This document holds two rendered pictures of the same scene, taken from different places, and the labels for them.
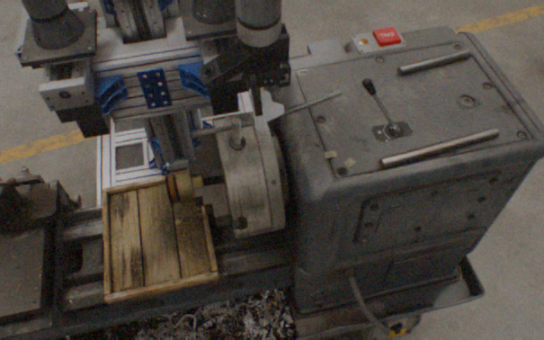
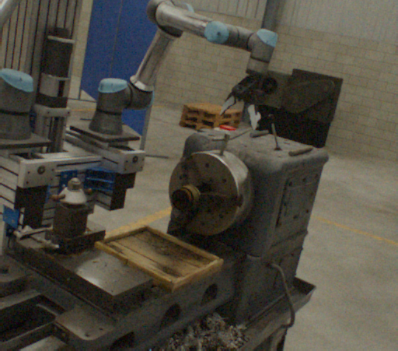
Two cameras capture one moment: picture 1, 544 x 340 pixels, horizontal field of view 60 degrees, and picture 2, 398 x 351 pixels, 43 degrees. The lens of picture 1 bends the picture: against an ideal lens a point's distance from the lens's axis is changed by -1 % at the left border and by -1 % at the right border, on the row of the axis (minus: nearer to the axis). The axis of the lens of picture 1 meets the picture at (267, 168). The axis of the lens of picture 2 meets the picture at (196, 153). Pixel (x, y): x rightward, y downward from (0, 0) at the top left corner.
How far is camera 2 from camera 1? 164 cm
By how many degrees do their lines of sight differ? 56
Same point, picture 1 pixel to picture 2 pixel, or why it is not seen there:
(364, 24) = not seen: hidden behind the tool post
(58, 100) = (34, 175)
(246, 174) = (236, 167)
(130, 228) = (137, 257)
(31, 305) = (145, 278)
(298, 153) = (251, 157)
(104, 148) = not seen: outside the picture
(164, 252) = (175, 261)
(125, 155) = not seen: outside the picture
